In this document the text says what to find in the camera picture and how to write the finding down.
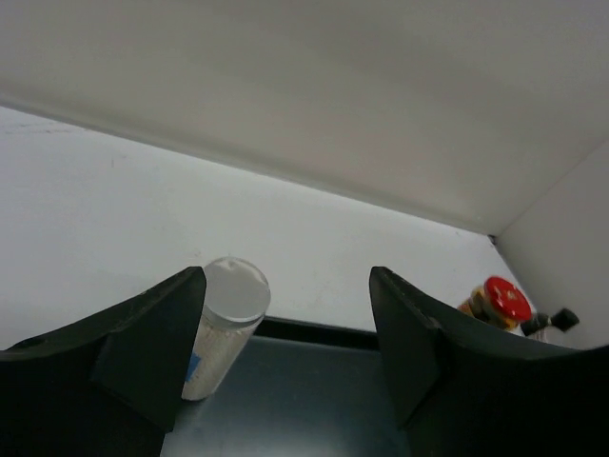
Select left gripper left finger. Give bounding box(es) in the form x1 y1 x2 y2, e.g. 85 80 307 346
1 267 206 456

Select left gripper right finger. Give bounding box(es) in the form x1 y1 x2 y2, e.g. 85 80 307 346
369 267 608 456

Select silver lid salt jar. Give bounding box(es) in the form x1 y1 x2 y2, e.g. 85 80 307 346
182 257 271 402

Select red lid sauce jar rear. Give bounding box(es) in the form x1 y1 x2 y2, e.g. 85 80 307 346
458 276 532 331

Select black cap small bottle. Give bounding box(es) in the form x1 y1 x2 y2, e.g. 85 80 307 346
520 308 580 343

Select black plastic tray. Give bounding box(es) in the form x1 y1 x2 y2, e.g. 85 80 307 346
161 318 410 456

